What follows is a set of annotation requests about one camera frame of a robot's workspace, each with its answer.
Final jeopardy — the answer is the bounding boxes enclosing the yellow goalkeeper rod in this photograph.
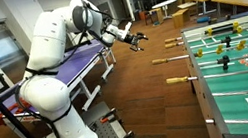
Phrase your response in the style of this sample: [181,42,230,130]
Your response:
[161,17,248,45]

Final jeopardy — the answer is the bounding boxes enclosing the five yellow players rod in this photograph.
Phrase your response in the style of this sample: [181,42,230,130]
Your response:
[150,37,248,67]

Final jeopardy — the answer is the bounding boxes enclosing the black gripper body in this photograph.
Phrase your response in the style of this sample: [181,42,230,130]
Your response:
[122,31,141,48]

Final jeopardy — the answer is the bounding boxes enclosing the five black players rod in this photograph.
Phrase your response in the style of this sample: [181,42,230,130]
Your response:
[196,50,248,79]

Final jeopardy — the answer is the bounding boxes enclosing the white round table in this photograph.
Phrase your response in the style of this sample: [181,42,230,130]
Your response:
[150,0,182,22]

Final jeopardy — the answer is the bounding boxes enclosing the wooden foosball table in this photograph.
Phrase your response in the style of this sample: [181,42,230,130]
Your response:
[178,12,248,138]

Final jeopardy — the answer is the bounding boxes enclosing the small wooden cabinet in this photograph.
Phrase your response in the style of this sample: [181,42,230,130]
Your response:
[143,6,165,29]

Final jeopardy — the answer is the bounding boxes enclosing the purple folding table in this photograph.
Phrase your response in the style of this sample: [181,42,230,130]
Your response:
[0,35,128,138]

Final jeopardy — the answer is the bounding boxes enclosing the wooden cube stool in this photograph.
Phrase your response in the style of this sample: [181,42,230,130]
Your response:
[170,7,193,30]

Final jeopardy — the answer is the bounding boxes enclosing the red bar clamp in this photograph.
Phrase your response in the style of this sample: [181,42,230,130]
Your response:
[14,98,33,113]
[0,109,15,127]

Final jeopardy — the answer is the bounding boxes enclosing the two yellow players rod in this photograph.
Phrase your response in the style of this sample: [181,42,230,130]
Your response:
[163,24,248,50]

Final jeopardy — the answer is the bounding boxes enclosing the three black players rod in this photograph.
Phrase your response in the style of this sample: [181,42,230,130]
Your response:
[186,30,248,55]

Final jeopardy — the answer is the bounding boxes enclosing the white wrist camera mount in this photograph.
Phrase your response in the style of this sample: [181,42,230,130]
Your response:
[121,21,135,36]

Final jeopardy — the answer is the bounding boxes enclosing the three yellow players rod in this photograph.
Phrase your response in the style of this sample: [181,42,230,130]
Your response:
[165,64,248,97]

